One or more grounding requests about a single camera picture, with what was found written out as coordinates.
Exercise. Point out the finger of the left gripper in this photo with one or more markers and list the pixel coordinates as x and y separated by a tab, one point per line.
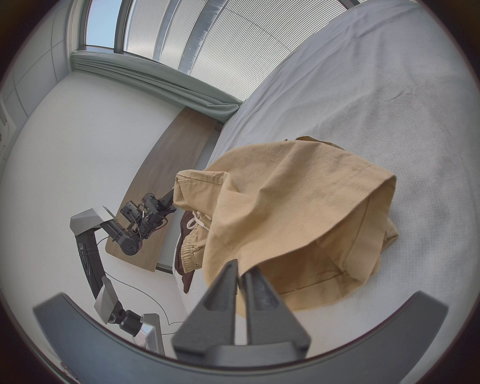
169	210
168	197

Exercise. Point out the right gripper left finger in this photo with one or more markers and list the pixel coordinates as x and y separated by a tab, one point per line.
217	322

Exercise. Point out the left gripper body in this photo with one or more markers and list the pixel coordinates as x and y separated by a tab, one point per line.
156	210

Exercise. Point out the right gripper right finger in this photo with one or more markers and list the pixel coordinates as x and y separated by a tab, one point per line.
270	322

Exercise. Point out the tan shorts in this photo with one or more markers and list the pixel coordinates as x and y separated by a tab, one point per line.
300	210

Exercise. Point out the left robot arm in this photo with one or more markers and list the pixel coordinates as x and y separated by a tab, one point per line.
88	262

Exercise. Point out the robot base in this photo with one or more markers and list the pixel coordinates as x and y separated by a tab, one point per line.
150	333

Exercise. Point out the brown garment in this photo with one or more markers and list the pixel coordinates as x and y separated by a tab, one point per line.
186	279

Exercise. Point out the grey-green curtain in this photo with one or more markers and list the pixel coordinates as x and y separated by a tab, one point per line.
150	80

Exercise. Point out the window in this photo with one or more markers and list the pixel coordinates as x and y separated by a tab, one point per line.
243	45

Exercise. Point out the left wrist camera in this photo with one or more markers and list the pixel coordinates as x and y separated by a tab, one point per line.
149	198

